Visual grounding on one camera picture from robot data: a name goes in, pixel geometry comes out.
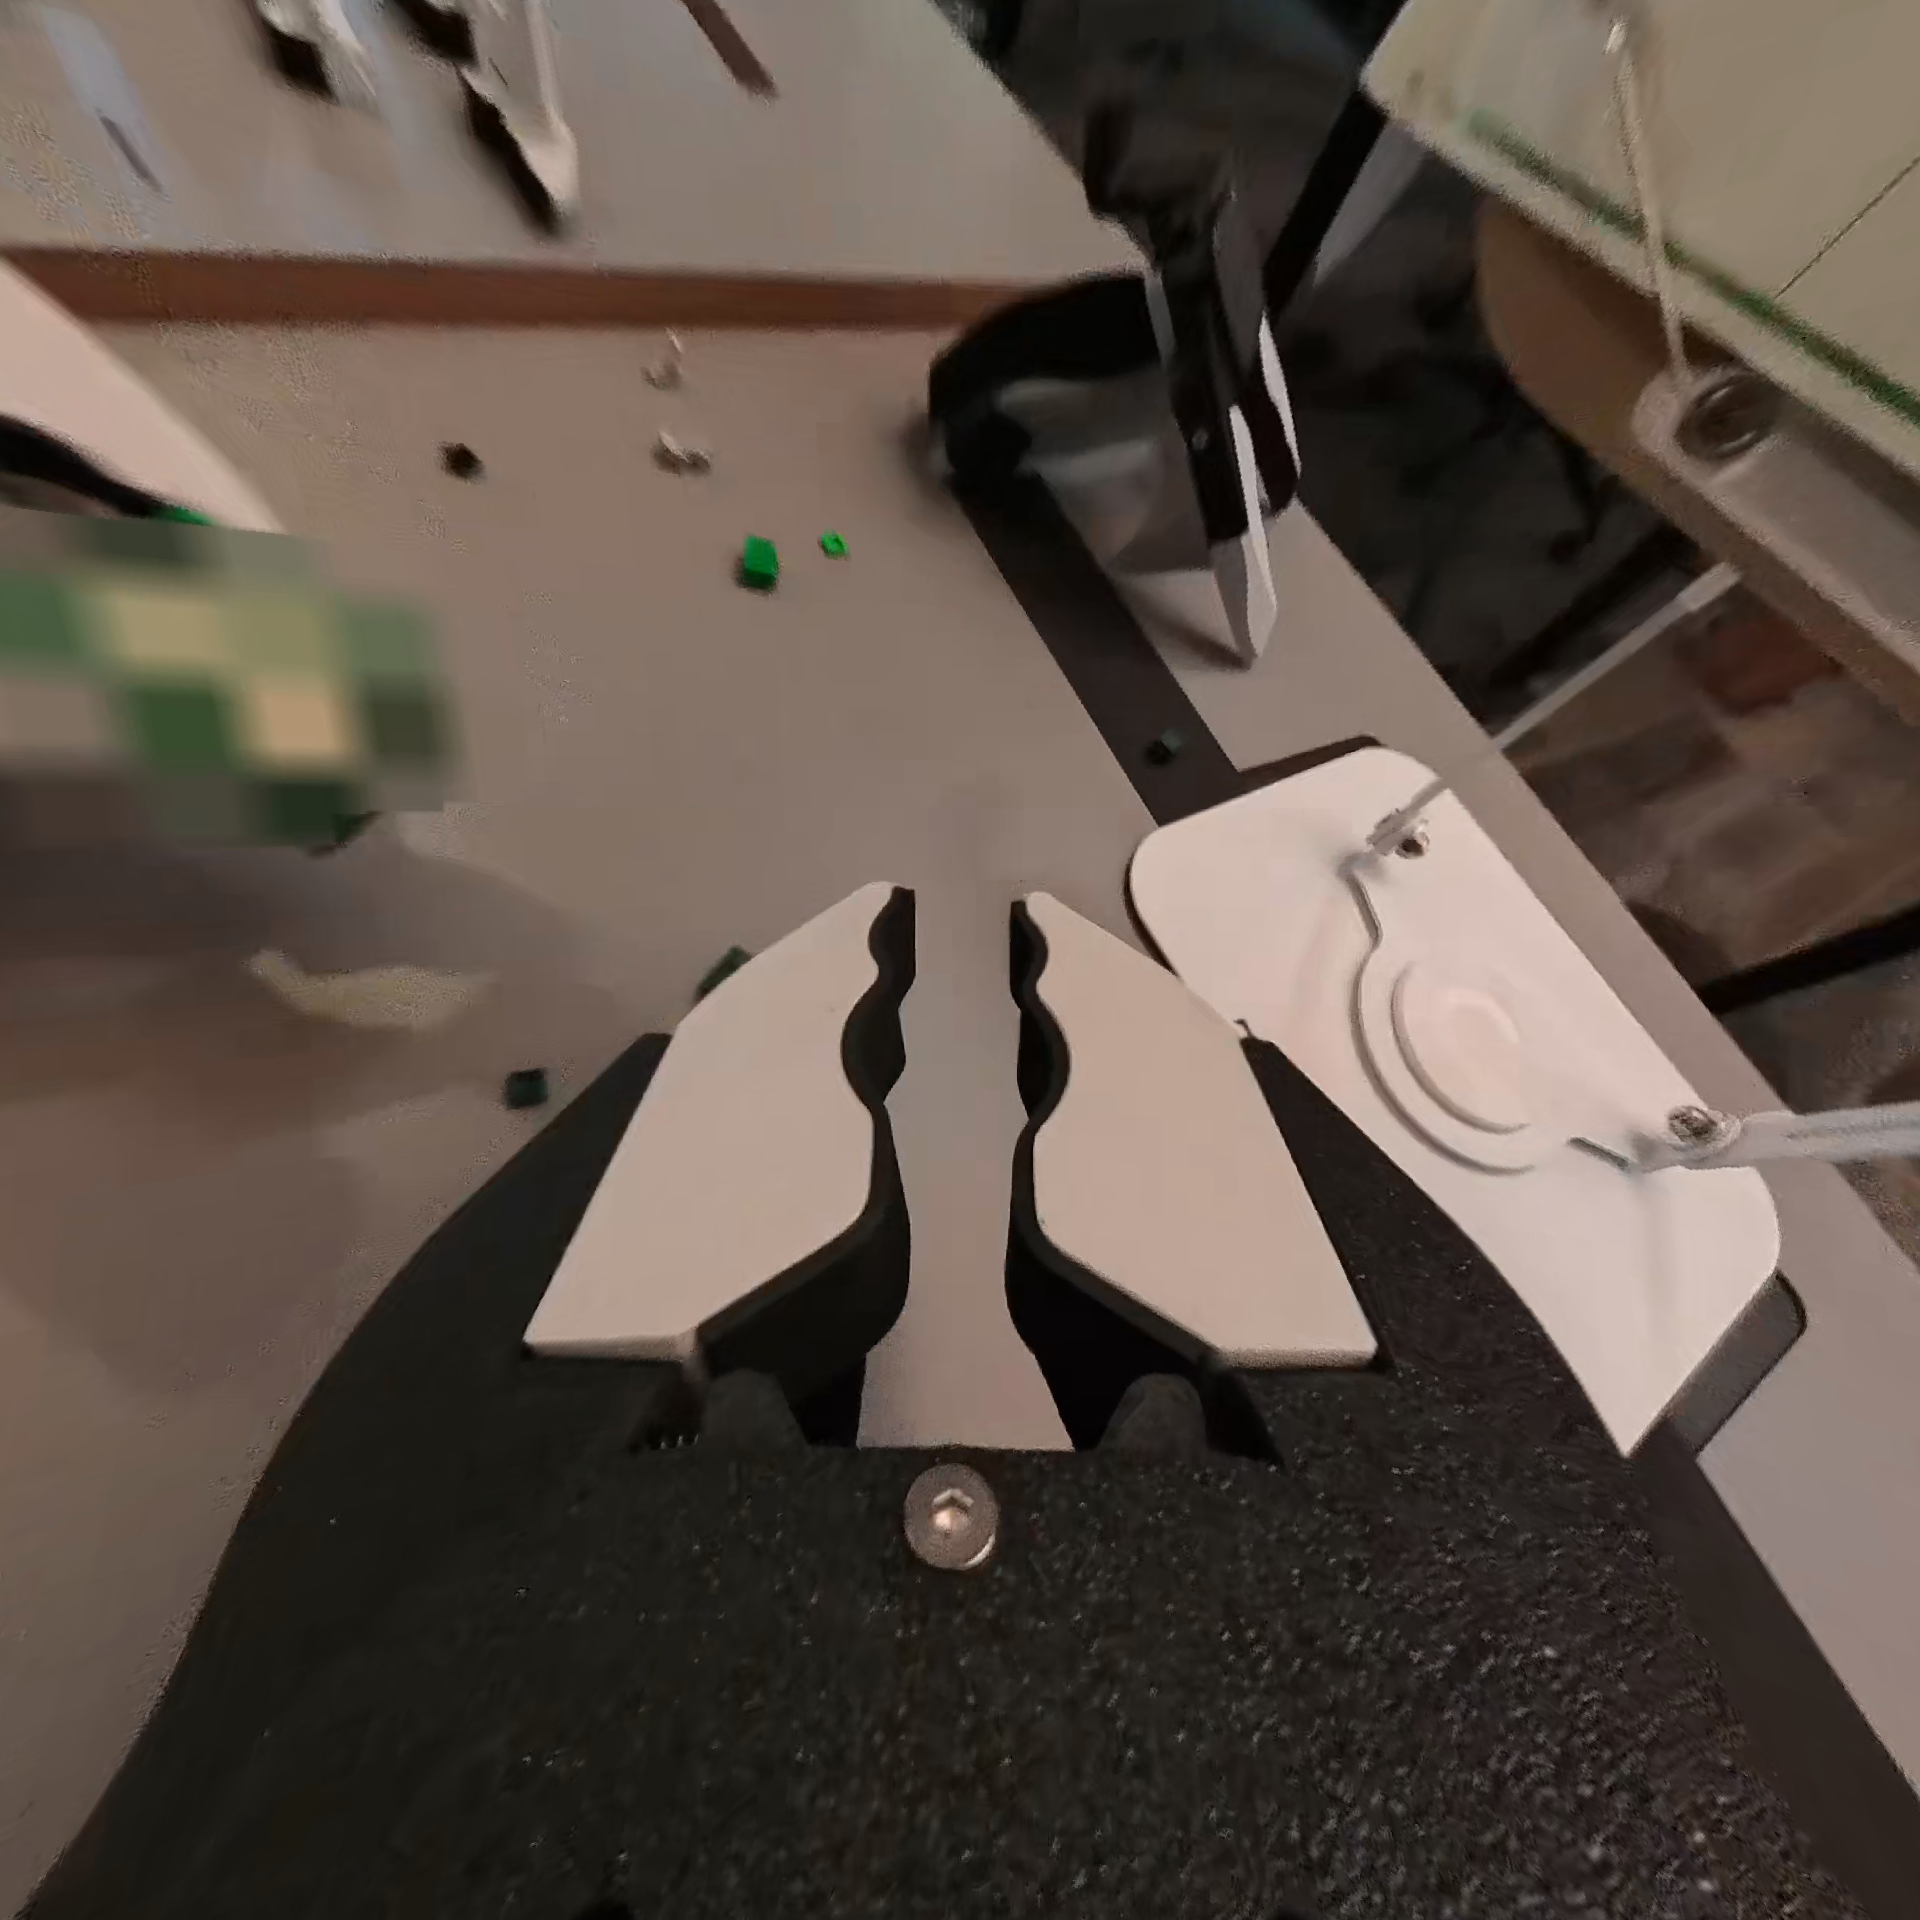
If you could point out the dark green lego brick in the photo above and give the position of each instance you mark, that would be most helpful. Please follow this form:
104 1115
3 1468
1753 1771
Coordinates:
722 967
524 1087

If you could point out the white stand with clear arms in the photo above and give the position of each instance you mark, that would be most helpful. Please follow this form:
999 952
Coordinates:
1290 960

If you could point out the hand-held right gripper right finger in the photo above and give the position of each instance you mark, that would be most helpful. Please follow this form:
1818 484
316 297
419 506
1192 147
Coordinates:
1201 1185

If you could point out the black round-based device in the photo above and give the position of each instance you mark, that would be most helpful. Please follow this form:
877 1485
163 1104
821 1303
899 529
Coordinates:
991 339

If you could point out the small grey lego piece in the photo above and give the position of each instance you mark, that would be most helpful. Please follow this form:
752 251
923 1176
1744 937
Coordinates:
666 360
682 451

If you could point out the white wedge part black base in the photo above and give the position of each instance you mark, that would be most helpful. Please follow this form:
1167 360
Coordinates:
524 129
316 37

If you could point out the green lego block tan tile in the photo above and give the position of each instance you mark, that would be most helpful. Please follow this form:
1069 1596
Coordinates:
341 829

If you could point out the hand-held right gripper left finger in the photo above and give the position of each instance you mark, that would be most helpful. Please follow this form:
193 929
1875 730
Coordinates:
721 1171

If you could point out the instruction booklet on stand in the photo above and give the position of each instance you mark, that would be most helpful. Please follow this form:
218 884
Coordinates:
1769 148

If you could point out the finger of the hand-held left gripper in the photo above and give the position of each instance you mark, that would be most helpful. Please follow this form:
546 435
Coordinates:
89 376

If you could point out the bright green lego brick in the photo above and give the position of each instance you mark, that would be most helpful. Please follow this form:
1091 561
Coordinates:
757 563

